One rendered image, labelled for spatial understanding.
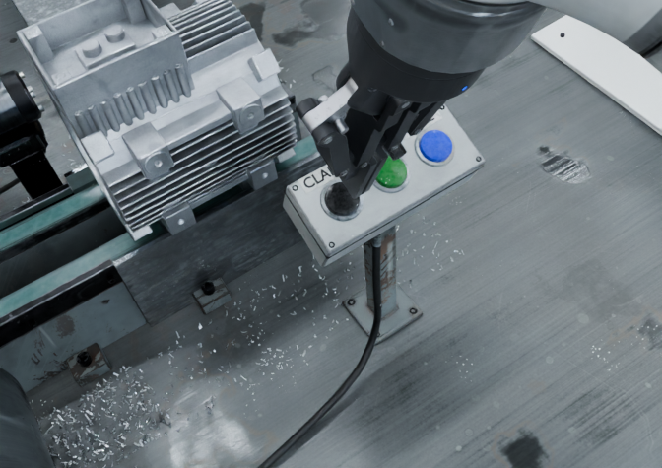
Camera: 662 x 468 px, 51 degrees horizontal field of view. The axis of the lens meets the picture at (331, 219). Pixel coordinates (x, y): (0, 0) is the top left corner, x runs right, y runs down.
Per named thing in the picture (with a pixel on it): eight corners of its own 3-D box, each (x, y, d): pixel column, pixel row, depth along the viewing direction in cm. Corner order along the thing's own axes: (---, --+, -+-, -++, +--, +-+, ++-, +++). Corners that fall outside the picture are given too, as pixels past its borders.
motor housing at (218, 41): (150, 271, 74) (86, 149, 59) (85, 165, 84) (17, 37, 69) (307, 182, 80) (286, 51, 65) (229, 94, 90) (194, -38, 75)
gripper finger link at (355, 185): (379, 161, 48) (370, 166, 48) (362, 195, 55) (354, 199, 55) (356, 126, 49) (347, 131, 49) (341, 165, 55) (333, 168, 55)
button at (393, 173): (382, 199, 61) (386, 192, 59) (364, 170, 62) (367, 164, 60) (410, 183, 62) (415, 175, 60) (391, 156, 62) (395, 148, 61)
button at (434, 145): (428, 172, 62) (432, 165, 61) (409, 146, 63) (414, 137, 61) (453, 158, 63) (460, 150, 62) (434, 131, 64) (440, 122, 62)
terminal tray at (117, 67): (84, 150, 64) (53, 92, 59) (45, 88, 70) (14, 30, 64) (199, 94, 68) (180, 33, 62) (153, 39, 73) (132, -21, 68)
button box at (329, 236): (321, 270, 62) (329, 254, 57) (280, 204, 64) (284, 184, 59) (470, 181, 67) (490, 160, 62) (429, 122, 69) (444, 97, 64)
